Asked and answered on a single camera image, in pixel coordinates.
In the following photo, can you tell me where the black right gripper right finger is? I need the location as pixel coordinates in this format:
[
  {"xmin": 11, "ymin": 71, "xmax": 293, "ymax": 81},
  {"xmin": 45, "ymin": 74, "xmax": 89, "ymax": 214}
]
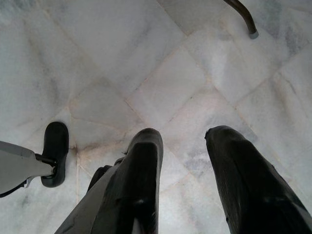
[{"xmin": 204, "ymin": 125, "xmax": 312, "ymax": 234}]

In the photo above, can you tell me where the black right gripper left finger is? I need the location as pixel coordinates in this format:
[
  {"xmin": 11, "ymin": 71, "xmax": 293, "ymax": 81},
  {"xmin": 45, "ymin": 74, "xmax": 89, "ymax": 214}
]
[{"xmin": 55, "ymin": 128, "xmax": 164, "ymax": 234}]

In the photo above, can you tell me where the black right robot foot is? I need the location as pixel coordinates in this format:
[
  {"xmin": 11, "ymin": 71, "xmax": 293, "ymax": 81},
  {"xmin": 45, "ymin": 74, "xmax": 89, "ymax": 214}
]
[{"xmin": 40, "ymin": 121, "xmax": 70, "ymax": 188}]

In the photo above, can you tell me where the silver right robot leg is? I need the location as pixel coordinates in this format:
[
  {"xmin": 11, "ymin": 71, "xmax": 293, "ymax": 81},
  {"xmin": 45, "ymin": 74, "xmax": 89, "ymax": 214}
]
[{"xmin": 0, "ymin": 140, "xmax": 59, "ymax": 198}]

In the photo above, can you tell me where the dark chair leg grey cap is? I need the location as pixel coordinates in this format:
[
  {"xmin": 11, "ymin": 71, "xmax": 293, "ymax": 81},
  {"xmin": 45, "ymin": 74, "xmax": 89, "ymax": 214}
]
[{"xmin": 223, "ymin": 0, "xmax": 259, "ymax": 39}]

